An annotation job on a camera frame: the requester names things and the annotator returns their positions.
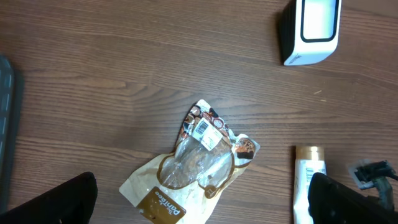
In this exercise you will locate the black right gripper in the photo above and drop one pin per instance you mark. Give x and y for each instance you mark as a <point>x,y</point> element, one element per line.
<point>332,202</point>

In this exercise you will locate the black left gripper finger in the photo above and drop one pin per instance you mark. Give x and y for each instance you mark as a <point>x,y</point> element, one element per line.
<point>72,202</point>

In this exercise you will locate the white bamboo print tube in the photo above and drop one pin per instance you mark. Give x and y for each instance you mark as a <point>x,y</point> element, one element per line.
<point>309,160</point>

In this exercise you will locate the clear brown snack pouch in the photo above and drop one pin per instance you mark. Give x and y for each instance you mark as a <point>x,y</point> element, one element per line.
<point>185,185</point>

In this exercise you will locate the white barcode scanner stand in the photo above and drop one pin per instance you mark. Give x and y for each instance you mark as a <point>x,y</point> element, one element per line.
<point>308,31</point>

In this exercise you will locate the grey plastic mesh basket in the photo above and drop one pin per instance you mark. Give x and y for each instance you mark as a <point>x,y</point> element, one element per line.
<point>12,88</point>

